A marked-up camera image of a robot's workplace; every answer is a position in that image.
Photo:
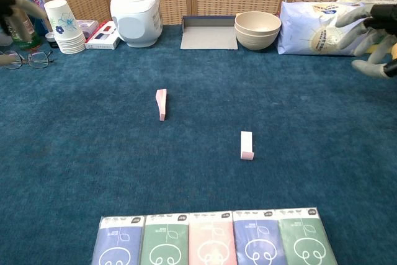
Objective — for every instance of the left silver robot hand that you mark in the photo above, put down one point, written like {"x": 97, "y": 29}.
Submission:
{"x": 7, "y": 4}

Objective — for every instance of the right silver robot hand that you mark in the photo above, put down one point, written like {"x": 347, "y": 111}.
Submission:
{"x": 384, "y": 20}

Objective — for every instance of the pink wedge block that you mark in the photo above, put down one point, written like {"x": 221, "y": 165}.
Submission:
{"x": 246, "y": 144}

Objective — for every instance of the yellow round object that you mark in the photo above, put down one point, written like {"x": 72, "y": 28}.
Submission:
{"x": 395, "y": 54}

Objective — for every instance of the clear plastic container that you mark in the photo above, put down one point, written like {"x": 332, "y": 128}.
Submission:
{"x": 3, "y": 41}

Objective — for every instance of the blue bottle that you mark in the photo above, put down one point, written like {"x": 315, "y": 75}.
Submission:
{"x": 39, "y": 27}

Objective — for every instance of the green floral bottle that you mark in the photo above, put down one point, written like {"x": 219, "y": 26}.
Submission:
{"x": 34, "y": 41}

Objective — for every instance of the floral paper cup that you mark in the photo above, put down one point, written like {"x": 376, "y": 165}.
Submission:
{"x": 62, "y": 20}

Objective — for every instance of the small black jar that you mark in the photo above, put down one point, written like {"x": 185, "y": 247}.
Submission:
{"x": 51, "y": 41}

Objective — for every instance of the thin-framed eyeglasses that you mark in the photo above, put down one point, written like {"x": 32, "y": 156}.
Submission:
{"x": 38, "y": 59}

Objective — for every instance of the lilac tissue paper bag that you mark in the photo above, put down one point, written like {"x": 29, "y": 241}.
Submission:
{"x": 310, "y": 29}

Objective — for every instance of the small lilac container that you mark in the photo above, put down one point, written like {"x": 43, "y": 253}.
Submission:
{"x": 88, "y": 26}

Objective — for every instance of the white box red blue print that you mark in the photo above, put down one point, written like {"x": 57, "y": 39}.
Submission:
{"x": 102, "y": 41}

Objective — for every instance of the beige bowl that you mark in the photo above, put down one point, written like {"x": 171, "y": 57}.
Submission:
{"x": 257, "y": 43}
{"x": 257, "y": 23}

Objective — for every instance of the white rice cooker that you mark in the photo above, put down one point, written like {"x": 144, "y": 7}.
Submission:
{"x": 136, "y": 13}

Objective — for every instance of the grey cardboard tray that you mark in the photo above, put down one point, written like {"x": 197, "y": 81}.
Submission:
{"x": 207, "y": 38}

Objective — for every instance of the green pocket tissue pack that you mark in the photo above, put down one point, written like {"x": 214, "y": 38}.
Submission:
{"x": 164, "y": 243}
{"x": 304, "y": 237}

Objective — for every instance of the lilac pocket tissue pack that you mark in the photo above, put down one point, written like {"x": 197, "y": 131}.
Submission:
{"x": 257, "y": 237}
{"x": 118, "y": 243}

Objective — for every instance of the pink pocket tissue pack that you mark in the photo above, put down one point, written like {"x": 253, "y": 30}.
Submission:
{"x": 211, "y": 240}

